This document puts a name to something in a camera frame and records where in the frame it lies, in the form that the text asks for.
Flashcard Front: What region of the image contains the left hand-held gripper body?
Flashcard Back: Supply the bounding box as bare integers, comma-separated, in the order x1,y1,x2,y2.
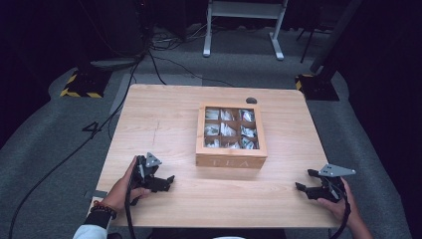
130,151,163,192

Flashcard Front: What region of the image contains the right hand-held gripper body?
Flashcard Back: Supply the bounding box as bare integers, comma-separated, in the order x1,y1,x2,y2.
312,163,356,204

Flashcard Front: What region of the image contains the wooden tea box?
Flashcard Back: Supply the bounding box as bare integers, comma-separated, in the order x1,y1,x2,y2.
195,102,269,169

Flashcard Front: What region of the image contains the person's right hand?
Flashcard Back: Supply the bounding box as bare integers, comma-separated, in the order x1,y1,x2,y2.
316,177,362,227

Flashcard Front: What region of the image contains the person's left hand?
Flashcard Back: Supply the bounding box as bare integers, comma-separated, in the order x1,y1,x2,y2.
101,155,152,213

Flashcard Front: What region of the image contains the grey tape strip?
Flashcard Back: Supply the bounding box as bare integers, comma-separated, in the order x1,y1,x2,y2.
84,189,109,200

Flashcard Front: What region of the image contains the group of white tea packets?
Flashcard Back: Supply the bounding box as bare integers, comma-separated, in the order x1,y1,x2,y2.
204,108,260,150

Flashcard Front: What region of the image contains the black stand with striped base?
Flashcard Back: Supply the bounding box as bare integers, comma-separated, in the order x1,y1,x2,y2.
295,0,364,102
60,49,112,100

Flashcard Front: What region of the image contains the grey stand base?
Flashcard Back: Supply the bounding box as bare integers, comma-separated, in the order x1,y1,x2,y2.
90,58,143,71

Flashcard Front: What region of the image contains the black tripod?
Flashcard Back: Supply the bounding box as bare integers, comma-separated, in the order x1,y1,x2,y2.
296,26,320,65

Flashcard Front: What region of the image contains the black equipment tower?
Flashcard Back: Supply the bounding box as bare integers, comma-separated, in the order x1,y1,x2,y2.
133,0,187,43

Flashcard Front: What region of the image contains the right hand-held gripper cable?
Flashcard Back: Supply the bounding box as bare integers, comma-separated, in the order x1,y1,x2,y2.
327,180,352,239

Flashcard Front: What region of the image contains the hand-held gripper cable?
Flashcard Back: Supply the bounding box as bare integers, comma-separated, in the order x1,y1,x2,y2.
327,180,352,239
123,172,137,239

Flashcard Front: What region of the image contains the left hand-held gripper cable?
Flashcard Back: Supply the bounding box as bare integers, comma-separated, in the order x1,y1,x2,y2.
123,172,137,239

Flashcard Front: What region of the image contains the dark bead bracelet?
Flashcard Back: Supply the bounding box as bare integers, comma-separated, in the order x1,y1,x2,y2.
90,200,118,221

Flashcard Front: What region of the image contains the long black floor cable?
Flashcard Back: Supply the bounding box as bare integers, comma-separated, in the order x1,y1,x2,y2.
147,49,235,88
8,59,142,239

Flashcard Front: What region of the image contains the bundle of floor cables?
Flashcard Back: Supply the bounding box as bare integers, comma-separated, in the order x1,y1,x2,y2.
148,22,211,52

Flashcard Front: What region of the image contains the white metal desk frame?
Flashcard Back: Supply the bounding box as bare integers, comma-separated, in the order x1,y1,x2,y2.
202,0,290,61

